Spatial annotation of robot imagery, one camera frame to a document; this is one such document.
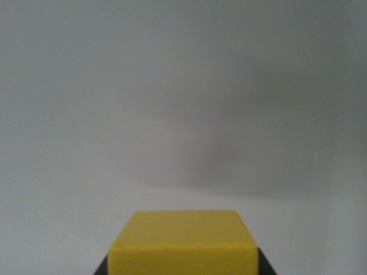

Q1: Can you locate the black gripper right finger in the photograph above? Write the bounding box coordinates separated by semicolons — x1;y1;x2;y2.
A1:
256;247;278;275

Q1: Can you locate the grey plastic bin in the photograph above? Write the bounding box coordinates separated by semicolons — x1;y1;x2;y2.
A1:
0;0;367;275

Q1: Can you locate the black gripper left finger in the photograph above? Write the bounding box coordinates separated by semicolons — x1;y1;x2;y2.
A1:
93;253;110;275

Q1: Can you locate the yellow cube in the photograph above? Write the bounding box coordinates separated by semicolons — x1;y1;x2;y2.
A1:
108;210;259;275

